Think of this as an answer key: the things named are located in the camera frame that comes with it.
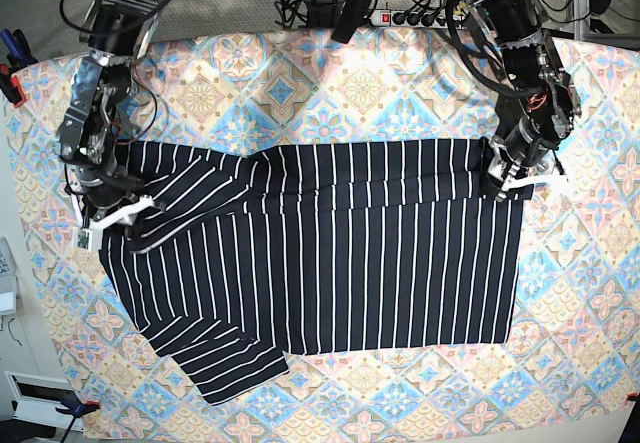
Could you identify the blue orange clamp lower left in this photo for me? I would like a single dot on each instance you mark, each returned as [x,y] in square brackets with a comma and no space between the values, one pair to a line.
[76,408]

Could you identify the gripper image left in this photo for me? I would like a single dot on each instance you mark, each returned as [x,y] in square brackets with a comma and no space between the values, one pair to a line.
[99,194]

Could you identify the white box lower left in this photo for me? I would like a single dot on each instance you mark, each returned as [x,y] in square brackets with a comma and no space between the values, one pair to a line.
[39,397]

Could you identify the patterned tile tablecloth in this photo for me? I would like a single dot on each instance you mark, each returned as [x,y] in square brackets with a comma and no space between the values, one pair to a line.
[573,355]

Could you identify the black mount post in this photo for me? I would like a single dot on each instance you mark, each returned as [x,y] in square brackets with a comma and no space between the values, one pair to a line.
[352,16]

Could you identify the white power strip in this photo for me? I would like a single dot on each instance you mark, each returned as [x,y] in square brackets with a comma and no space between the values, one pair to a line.
[407,19]

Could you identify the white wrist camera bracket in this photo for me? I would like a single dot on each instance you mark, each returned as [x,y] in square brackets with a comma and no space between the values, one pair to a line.
[87,234]
[557,179]

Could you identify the orange black clamp upper left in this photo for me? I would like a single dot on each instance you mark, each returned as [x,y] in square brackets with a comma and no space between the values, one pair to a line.
[19,56]

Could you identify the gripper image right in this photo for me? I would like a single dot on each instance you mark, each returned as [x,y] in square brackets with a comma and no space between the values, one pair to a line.
[522,149]

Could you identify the white device left edge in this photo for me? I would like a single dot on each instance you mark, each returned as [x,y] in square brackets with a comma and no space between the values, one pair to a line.
[9,291]

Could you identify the navy white striped T-shirt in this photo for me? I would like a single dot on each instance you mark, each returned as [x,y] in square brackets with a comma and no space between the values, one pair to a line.
[314,249]

